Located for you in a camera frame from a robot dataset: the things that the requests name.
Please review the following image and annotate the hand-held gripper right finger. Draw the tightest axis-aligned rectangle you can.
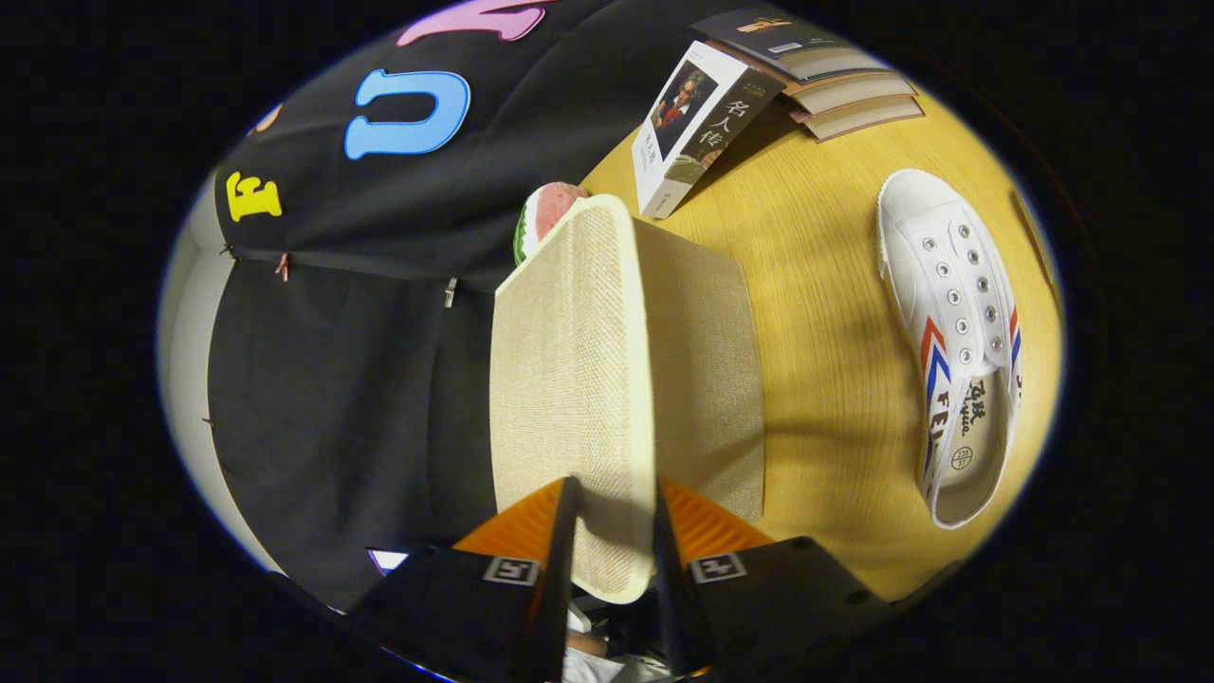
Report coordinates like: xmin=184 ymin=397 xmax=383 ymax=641
xmin=651 ymin=477 xmax=897 ymax=679

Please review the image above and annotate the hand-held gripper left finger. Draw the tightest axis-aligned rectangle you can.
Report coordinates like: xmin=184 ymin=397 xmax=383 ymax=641
xmin=346 ymin=476 xmax=581 ymax=683

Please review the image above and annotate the beige fabric storage box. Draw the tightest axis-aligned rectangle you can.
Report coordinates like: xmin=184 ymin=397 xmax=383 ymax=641
xmin=488 ymin=194 xmax=766 ymax=605

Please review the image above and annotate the white striped canvas shoe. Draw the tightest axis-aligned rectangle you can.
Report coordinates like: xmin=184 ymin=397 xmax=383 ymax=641
xmin=875 ymin=168 xmax=1025 ymax=530

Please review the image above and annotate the watermelon slice toy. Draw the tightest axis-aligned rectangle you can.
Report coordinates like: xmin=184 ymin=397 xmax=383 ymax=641
xmin=513 ymin=182 xmax=591 ymax=267

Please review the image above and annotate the white portrait cover book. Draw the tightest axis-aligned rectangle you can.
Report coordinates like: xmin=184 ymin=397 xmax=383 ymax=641
xmin=631 ymin=40 xmax=786 ymax=220

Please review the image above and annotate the black cover book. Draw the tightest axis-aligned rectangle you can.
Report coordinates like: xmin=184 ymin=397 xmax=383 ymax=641
xmin=690 ymin=8 xmax=892 ymax=83

